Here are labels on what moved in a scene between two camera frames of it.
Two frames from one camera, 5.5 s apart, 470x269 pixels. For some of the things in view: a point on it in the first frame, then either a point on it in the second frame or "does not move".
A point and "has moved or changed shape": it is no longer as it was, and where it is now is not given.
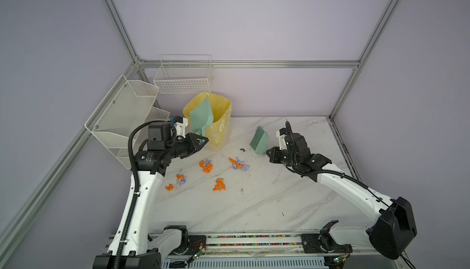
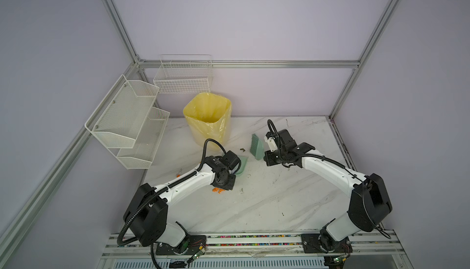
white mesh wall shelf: (128, 104) does not move
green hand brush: (259, 140) has moved or changed shape
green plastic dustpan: (202, 116) → (243, 159)
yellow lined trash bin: (218, 133) does not move
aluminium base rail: (238, 250) does not move
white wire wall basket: (183, 74) does not move
